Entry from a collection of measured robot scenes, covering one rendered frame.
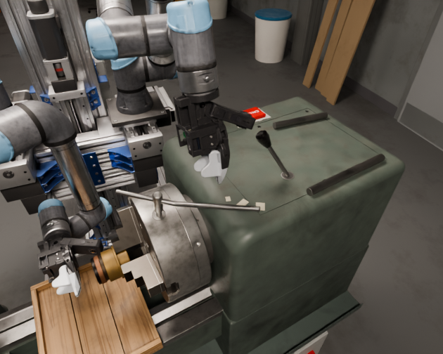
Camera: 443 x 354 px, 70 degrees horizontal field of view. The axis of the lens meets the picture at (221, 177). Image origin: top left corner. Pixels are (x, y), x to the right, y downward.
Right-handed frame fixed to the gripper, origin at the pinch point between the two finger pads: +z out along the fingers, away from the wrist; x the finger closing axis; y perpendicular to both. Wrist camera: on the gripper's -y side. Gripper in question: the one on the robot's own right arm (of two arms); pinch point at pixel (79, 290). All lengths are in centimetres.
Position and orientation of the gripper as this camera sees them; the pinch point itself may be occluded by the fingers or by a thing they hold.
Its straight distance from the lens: 93.6
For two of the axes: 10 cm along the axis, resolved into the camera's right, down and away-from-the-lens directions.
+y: -8.7, 3.2, -3.7
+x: 0.0, -7.5, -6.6
